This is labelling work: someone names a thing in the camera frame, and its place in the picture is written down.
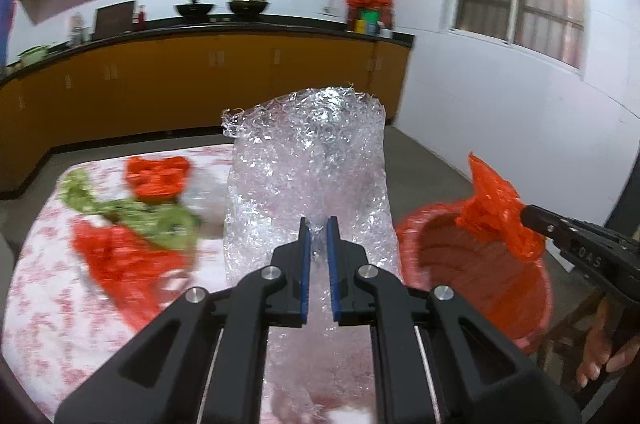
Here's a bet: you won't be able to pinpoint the clear bubble wrap sheet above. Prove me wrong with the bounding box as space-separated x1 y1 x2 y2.
221 86 403 424

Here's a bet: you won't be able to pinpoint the wooden lower kitchen cabinets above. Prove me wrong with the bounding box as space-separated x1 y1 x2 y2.
0 34 416 199

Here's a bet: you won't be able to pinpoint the wooden chair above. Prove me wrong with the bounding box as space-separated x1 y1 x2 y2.
542 289 608 405

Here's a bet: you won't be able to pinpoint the person's right hand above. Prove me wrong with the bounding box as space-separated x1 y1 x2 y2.
576 299 640 387

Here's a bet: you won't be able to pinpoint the black wok with domed lid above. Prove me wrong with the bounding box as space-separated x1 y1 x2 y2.
227 0 271 21

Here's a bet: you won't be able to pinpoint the red bin with liner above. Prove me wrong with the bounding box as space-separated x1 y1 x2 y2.
395 201 555 355

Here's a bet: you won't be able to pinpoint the clear jar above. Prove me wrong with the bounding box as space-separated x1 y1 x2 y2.
69 12 87 45

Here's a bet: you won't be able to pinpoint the green pot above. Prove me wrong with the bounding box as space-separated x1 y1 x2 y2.
18 46 49 65

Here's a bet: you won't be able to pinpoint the small red plastic bag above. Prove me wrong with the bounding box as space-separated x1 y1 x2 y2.
125 156 193 205

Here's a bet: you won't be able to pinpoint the red plastic basket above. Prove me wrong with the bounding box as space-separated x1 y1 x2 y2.
395 202 555 355

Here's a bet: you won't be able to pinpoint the dark brown cutting board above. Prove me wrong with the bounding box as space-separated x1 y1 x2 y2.
93 0 137 39

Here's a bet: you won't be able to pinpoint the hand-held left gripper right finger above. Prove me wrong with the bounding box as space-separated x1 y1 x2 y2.
327 216 583 424

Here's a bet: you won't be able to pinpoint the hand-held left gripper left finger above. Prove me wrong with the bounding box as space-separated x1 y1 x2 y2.
54 218 312 424

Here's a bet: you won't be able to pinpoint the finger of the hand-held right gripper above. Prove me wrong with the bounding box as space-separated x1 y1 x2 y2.
520 204 567 245

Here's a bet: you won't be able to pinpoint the black wok with knob lid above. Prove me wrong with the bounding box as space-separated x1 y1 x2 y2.
173 0 217 21

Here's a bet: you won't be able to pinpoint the floral tablecloth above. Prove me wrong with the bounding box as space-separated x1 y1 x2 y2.
0 143 401 424

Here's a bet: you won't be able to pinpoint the black kitchen countertop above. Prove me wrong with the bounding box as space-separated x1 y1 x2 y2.
0 20 417 80

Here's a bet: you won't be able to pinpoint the large red plastic bag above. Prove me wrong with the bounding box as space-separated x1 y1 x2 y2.
71 223 193 346

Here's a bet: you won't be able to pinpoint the green plastic bag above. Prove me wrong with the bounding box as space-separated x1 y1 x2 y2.
59 168 202 255

